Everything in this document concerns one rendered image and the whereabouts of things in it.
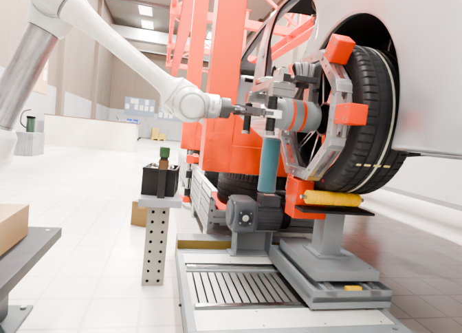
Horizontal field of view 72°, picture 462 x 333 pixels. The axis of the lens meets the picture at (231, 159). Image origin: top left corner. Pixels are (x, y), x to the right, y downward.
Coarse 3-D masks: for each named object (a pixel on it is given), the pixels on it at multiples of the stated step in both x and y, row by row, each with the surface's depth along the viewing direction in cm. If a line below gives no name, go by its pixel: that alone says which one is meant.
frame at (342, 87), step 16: (320, 64) 137; (336, 64) 125; (336, 80) 116; (336, 96) 115; (336, 128) 116; (288, 144) 164; (336, 144) 117; (288, 160) 154; (320, 160) 123; (304, 176) 134; (320, 176) 131
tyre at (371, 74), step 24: (360, 48) 125; (360, 72) 116; (384, 72) 118; (360, 96) 114; (384, 96) 113; (384, 120) 113; (360, 144) 114; (384, 144) 116; (336, 168) 126; (360, 168) 120; (384, 168) 121; (360, 192) 136
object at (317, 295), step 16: (272, 256) 167; (288, 256) 160; (288, 272) 146; (304, 272) 142; (304, 288) 130; (320, 288) 127; (336, 288) 132; (352, 288) 126; (368, 288) 130; (384, 288) 134; (320, 304) 124; (336, 304) 125; (352, 304) 127; (368, 304) 129; (384, 304) 130
